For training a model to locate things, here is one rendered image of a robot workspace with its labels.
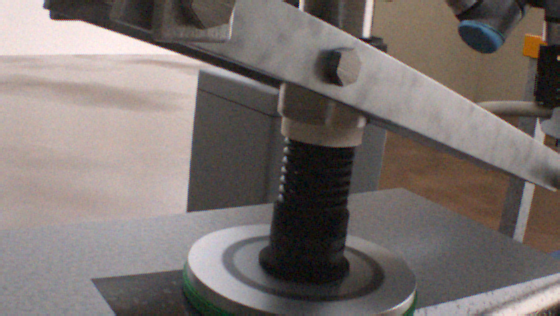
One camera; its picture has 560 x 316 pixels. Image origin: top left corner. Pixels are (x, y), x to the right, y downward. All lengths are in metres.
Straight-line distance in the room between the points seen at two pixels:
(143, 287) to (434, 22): 7.50
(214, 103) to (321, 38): 1.38
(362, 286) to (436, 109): 0.17
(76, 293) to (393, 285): 0.28
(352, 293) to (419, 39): 7.30
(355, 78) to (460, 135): 0.19
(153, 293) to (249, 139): 1.13
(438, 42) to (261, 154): 6.54
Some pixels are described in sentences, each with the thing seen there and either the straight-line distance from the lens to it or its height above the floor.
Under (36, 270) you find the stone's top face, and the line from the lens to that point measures 0.63.
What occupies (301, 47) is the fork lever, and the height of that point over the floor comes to 1.05.
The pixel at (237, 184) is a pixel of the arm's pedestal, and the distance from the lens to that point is 1.75.
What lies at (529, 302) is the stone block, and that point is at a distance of 0.74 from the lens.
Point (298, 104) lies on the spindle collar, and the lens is 0.54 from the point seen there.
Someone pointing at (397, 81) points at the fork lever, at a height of 1.03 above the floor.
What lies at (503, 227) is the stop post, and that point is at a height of 0.35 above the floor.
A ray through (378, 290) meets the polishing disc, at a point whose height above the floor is 0.85.
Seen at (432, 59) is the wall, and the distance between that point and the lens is 8.05.
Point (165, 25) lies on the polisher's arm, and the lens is 0.36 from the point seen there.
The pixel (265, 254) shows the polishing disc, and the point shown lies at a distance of 0.61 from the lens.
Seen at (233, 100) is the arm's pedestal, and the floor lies 0.79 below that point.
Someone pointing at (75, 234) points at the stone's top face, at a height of 0.82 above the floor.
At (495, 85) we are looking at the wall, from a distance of 8.63.
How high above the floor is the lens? 1.09
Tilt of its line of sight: 15 degrees down
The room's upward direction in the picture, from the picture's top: 7 degrees clockwise
